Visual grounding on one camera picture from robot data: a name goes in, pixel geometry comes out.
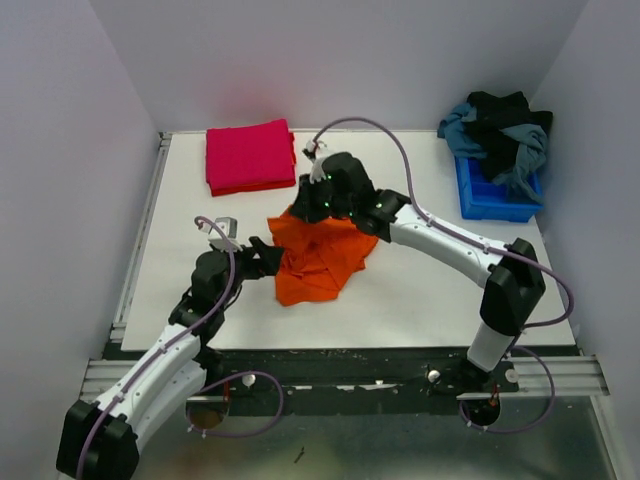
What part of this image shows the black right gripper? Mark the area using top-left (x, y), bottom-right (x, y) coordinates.
top-left (285, 172), bottom-right (354, 226)

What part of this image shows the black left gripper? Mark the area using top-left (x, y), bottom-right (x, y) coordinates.
top-left (213, 236), bottom-right (284, 309)

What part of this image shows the orange t-shirt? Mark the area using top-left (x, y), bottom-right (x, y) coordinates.
top-left (267, 211), bottom-right (378, 307)

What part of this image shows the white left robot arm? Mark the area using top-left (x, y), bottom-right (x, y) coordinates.
top-left (56, 237), bottom-right (284, 479)

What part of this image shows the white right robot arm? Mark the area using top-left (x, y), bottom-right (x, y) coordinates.
top-left (289, 152), bottom-right (546, 392)

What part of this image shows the folded red t-shirt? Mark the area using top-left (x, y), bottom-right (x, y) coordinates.
top-left (208, 130), bottom-right (298, 198)

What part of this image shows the folded pink t-shirt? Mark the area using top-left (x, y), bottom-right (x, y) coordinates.
top-left (205, 118), bottom-right (295, 191)

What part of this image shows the blue plastic bin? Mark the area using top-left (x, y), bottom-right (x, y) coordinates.
top-left (454, 157), bottom-right (543, 223)

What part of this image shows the black crumpled t-shirt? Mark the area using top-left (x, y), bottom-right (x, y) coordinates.
top-left (465, 91), bottom-right (554, 181)

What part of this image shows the grey-blue crumpled t-shirt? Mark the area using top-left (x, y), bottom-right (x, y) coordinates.
top-left (437, 102), bottom-right (549, 204)

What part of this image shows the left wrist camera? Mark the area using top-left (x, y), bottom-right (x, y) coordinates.
top-left (199, 217), bottom-right (241, 251)

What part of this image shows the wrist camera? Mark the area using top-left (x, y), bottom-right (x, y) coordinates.
top-left (199, 217), bottom-right (241, 251)
top-left (303, 140), bottom-right (335, 184)

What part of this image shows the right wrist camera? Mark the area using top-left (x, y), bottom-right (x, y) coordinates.
top-left (303, 140), bottom-right (335, 184)

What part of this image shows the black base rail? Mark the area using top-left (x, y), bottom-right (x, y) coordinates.
top-left (186, 347), bottom-right (519, 417)

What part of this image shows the aluminium frame rail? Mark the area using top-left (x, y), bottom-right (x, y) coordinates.
top-left (79, 354), bottom-right (609, 401)

